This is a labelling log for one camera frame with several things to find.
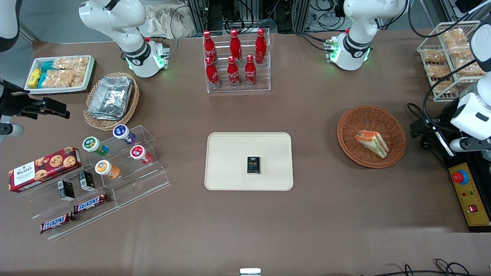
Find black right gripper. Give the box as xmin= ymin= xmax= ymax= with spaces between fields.
xmin=0 ymin=80 xmax=71 ymax=119

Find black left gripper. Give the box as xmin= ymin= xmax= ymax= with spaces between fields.
xmin=410 ymin=100 xmax=461 ymax=148

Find triangle sandwich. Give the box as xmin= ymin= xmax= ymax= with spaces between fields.
xmin=354 ymin=130 xmax=389 ymax=159

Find white rectangular snack tray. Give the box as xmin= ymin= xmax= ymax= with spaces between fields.
xmin=24 ymin=55 xmax=96 ymax=95

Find round brown wicker basket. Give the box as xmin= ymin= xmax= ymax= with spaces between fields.
xmin=337 ymin=106 xmax=407 ymax=169

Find oval light wicker basket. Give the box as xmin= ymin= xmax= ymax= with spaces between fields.
xmin=83 ymin=72 xmax=140 ymax=131

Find cream plastic tray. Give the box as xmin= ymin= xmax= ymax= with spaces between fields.
xmin=204 ymin=132 xmax=294 ymax=191

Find clear rice cracker pack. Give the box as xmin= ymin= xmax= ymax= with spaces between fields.
xmin=41 ymin=70 xmax=86 ymax=89
xmin=53 ymin=57 xmax=89 ymax=72

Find black base board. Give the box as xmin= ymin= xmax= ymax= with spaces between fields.
xmin=432 ymin=128 xmax=491 ymax=233

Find yellow snack pack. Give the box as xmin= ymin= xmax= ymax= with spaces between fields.
xmin=28 ymin=68 xmax=42 ymax=89

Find clear fried snack pack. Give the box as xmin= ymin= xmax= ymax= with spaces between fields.
xmin=455 ymin=61 xmax=486 ymax=78
xmin=426 ymin=63 xmax=454 ymax=79
xmin=447 ymin=41 xmax=477 ymax=59
xmin=441 ymin=29 xmax=468 ymax=45
xmin=431 ymin=78 xmax=459 ymax=95
xmin=422 ymin=48 xmax=448 ymax=64

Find green lid yogurt cup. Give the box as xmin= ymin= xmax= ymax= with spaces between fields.
xmin=82 ymin=136 xmax=109 ymax=157

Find stack of foil trays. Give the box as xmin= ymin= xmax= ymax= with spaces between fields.
xmin=88 ymin=76 xmax=134 ymax=121

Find red Walkers cookie box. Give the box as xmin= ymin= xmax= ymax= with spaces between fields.
xmin=8 ymin=146 xmax=82 ymax=193

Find purple lid yogurt cup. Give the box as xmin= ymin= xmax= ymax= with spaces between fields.
xmin=112 ymin=124 xmax=137 ymax=145

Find orange lid yogurt cup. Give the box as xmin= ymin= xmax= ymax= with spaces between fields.
xmin=95 ymin=159 xmax=120 ymax=179

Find small black carton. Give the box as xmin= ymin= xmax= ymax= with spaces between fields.
xmin=57 ymin=180 xmax=76 ymax=202
xmin=77 ymin=170 xmax=96 ymax=192

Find yellow emergency stop control box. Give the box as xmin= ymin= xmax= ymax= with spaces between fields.
xmin=448 ymin=162 xmax=491 ymax=228

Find red lid yogurt cup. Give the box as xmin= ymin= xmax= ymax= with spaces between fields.
xmin=130 ymin=145 xmax=153 ymax=165

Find Snickers chocolate bar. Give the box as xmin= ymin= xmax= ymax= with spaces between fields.
xmin=40 ymin=211 xmax=76 ymax=235
xmin=73 ymin=193 xmax=110 ymax=215

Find clear acrylic stepped stand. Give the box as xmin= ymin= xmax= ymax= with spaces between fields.
xmin=86 ymin=125 xmax=171 ymax=208
xmin=15 ymin=169 xmax=120 ymax=242

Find crumpled beige cloth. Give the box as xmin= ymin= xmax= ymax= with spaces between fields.
xmin=145 ymin=5 xmax=197 ymax=39

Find red cola bottle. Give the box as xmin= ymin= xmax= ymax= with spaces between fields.
xmin=255 ymin=28 xmax=267 ymax=64
xmin=227 ymin=56 xmax=241 ymax=88
xmin=203 ymin=31 xmax=217 ymax=64
xmin=205 ymin=57 xmax=221 ymax=89
xmin=244 ymin=55 xmax=257 ymax=87
xmin=229 ymin=29 xmax=243 ymax=62

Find clear acrylic bottle rack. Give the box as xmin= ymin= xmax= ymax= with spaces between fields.
xmin=202 ymin=28 xmax=272 ymax=94

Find black power plug cable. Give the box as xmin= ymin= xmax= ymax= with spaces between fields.
xmin=407 ymin=102 xmax=431 ymax=150

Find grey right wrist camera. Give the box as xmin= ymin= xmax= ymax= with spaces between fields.
xmin=0 ymin=123 xmax=24 ymax=137

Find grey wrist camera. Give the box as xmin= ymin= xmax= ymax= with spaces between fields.
xmin=0 ymin=123 xmax=24 ymax=137
xmin=450 ymin=137 xmax=491 ymax=153

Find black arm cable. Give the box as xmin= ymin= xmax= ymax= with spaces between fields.
xmin=423 ymin=58 xmax=488 ymax=123

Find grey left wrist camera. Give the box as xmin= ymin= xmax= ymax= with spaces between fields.
xmin=450 ymin=137 xmax=491 ymax=153

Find white wire rack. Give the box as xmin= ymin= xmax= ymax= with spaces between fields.
xmin=416 ymin=20 xmax=491 ymax=102

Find black floor cables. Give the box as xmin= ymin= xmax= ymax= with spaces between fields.
xmin=361 ymin=258 xmax=484 ymax=276

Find aluminium profile frame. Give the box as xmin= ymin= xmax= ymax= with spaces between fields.
xmin=183 ymin=0 xmax=312 ymax=34

